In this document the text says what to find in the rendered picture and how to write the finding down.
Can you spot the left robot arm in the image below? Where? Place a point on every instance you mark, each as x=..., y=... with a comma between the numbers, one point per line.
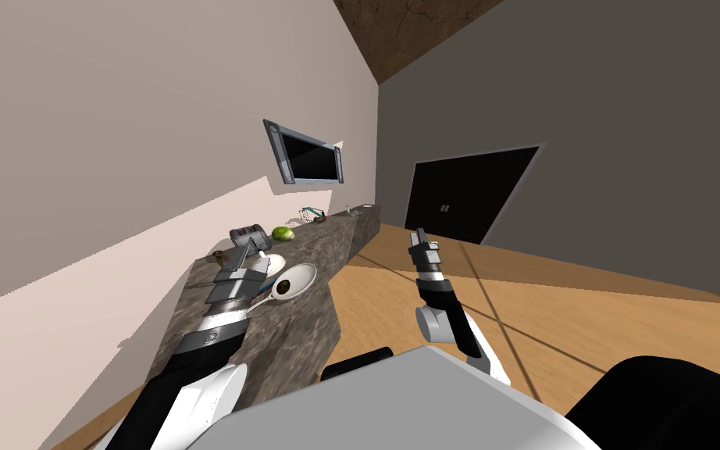
x=201, y=369

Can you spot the grey framed television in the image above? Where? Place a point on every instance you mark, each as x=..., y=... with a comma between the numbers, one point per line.
x=310, y=156

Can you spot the white spoon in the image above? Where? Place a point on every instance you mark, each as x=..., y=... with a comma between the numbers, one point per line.
x=294, y=281

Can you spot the green apple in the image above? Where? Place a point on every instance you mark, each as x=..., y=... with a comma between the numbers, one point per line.
x=282, y=234

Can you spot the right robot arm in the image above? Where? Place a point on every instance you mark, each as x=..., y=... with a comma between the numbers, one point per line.
x=454, y=319

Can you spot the grey toaster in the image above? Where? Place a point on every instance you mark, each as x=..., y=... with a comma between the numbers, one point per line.
x=250, y=236

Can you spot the black double door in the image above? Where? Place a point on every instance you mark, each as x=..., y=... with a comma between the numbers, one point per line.
x=466, y=194

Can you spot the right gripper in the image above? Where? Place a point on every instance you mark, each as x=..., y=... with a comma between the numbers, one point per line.
x=426, y=256

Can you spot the white bowl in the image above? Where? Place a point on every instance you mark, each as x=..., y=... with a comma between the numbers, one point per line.
x=274, y=262

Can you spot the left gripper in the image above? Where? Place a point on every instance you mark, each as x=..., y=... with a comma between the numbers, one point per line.
x=235, y=289

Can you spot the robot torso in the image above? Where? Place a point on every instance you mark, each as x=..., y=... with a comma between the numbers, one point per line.
x=410, y=406

